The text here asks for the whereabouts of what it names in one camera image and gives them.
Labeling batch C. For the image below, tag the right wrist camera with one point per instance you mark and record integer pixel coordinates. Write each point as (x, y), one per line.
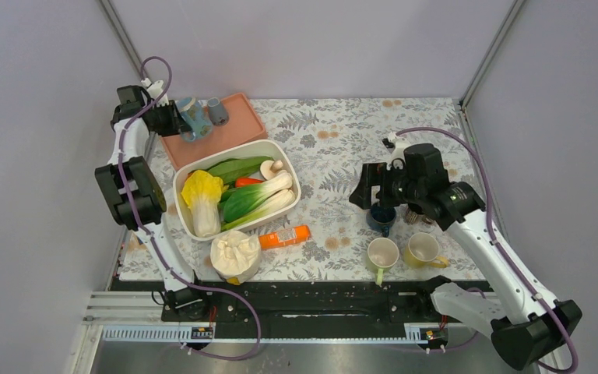
(396, 146)

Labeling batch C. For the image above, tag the yellow cup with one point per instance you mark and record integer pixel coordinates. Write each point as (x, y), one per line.
(423, 250)

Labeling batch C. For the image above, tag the bok choy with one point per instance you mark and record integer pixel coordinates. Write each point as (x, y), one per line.
(247, 198)
(276, 202)

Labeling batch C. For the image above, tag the small grey blue cup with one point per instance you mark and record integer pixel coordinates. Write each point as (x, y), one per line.
(217, 112)

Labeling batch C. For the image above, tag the light green mug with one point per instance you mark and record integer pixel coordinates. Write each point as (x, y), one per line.
(382, 254)

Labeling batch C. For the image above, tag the green leaf vegetable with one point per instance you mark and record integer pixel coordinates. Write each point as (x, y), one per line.
(232, 169)

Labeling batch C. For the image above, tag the lower bok choy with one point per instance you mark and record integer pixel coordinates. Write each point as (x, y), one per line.
(276, 202)

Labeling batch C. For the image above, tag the navy round cup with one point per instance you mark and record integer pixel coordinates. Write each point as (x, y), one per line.
(381, 219)

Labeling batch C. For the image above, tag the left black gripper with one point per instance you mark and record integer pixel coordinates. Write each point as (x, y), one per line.
(175, 125)

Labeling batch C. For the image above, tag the white vegetable tub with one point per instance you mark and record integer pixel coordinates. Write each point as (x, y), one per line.
(257, 148)

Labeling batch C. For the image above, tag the upper bok choy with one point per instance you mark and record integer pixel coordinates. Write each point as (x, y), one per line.
(247, 198)

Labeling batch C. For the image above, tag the yellow napa cabbage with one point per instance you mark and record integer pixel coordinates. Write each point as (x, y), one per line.
(202, 193)

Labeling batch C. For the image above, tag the red pepper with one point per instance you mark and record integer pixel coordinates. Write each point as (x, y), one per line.
(246, 181)

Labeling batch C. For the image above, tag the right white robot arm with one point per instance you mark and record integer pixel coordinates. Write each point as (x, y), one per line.
(529, 321)

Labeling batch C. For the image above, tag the pink tray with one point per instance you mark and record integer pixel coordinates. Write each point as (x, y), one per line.
(244, 126)

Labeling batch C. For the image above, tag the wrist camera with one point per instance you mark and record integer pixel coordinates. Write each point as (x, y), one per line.
(396, 146)
(154, 90)

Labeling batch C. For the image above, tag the light blue big mug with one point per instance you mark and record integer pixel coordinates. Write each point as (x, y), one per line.
(197, 124)

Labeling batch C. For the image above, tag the dark brown mug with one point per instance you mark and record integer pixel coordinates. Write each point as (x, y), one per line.
(412, 217)

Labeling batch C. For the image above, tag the floral table mat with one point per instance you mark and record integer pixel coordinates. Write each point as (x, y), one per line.
(327, 141)

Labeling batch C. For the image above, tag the orange tube package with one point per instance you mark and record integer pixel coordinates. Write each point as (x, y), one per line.
(285, 237)

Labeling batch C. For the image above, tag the cream cloth bag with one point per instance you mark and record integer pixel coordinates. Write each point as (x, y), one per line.
(236, 256)

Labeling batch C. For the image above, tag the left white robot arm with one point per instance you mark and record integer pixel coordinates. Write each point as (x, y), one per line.
(130, 190)

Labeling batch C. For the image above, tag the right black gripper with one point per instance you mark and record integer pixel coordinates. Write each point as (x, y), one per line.
(374, 174)

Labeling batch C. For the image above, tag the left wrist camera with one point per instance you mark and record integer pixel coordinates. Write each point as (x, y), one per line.
(154, 90)

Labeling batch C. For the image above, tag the white mushroom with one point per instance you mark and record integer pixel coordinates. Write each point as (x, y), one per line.
(270, 169)

